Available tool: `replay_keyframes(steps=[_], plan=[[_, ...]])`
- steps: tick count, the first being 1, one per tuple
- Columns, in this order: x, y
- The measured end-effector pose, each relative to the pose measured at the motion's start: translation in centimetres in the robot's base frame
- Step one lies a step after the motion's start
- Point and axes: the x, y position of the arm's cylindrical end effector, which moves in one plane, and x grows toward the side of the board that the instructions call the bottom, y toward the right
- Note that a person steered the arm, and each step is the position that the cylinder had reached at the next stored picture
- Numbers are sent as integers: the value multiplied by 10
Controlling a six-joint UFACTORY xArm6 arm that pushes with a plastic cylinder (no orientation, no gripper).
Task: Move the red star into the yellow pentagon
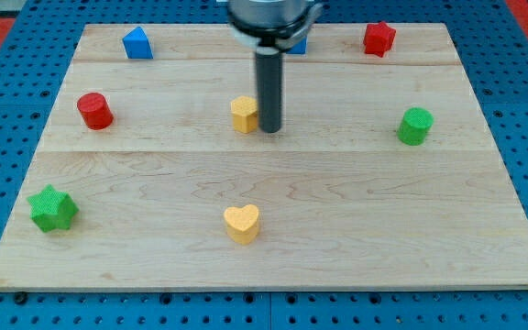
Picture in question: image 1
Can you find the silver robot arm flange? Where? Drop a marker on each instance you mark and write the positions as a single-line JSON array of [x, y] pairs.
[[272, 26]]

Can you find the yellow pentagon block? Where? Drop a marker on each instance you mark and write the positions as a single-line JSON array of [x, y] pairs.
[[244, 111]]

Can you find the red star block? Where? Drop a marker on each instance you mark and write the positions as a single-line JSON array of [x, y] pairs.
[[378, 38]]

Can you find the green star block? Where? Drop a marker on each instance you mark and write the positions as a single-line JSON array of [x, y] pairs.
[[51, 209]]

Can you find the yellow heart block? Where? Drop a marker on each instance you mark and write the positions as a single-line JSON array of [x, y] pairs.
[[242, 223]]

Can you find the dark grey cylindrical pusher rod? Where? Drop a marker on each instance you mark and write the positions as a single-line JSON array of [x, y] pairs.
[[269, 70]]

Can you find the light wooden board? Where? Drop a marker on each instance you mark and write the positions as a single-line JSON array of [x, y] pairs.
[[344, 205]]

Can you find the blue cube block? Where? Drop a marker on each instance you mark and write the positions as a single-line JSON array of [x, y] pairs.
[[299, 49]]

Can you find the green cylinder block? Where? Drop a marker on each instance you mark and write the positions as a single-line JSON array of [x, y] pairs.
[[415, 125]]

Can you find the blue triangle block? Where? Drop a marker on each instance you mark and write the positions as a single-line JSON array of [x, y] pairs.
[[137, 45]]

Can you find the red cylinder block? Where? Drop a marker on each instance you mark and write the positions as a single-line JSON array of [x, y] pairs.
[[95, 111]]

